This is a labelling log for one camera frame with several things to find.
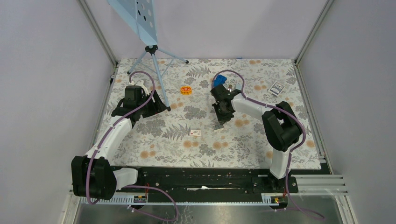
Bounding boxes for cardboard staple box sleeve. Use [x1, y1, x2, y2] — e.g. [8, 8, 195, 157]
[190, 129, 202, 137]

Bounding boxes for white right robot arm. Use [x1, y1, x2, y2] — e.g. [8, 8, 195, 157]
[210, 85, 306, 192]

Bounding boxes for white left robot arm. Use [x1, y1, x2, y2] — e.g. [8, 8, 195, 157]
[71, 85, 167, 200]

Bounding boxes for blue toy car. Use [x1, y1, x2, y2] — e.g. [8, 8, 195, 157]
[212, 74, 227, 87]

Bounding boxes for orange tape roll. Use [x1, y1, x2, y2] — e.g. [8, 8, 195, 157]
[180, 86, 192, 95]

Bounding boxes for floral tablecloth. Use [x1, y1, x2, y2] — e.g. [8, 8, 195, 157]
[113, 58, 320, 169]

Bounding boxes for blue music stand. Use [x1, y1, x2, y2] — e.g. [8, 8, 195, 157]
[106, 0, 190, 111]

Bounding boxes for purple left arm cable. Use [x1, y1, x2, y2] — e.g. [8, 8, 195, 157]
[85, 70, 180, 223]

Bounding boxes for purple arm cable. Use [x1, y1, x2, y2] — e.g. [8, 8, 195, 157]
[85, 70, 180, 223]
[211, 70, 327, 222]

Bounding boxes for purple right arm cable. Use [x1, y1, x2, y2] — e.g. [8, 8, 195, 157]
[211, 70, 327, 222]

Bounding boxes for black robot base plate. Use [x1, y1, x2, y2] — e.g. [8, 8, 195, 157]
[119, 167, 299, 203]

